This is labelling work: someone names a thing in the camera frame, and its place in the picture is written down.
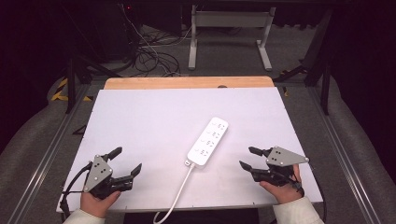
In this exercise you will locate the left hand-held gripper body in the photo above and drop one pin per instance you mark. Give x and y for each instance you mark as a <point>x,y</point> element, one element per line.
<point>99,172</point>

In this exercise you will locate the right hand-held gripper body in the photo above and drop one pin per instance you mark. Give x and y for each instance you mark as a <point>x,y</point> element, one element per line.
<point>281,158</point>

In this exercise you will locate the person's left hand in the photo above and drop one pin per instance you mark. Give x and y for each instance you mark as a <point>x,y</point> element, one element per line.
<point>95,205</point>

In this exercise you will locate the person's right hand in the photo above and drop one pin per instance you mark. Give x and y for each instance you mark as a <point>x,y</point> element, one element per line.
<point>285,193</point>

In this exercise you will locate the white power strip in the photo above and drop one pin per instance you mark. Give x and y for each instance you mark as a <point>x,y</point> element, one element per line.
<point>208,141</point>

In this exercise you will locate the white board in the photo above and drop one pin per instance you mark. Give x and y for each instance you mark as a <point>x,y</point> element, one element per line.
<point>162,124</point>

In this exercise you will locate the yellow black hazard tape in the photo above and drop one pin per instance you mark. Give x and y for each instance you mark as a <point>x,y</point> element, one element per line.
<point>62,90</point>

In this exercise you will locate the black metal stand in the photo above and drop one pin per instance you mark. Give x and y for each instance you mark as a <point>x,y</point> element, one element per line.
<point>325,87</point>
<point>71,84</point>

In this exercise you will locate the wooden table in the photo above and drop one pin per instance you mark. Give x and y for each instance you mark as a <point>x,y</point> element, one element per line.
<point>186,82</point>

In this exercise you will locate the black computer case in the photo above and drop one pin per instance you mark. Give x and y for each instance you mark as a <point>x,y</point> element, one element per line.
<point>118,31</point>

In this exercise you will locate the aluminium rail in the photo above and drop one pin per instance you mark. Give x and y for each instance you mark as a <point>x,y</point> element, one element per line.
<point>342,155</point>
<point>46,158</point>

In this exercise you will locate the white metal desk frame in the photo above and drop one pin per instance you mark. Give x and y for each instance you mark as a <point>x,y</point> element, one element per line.
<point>230,19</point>

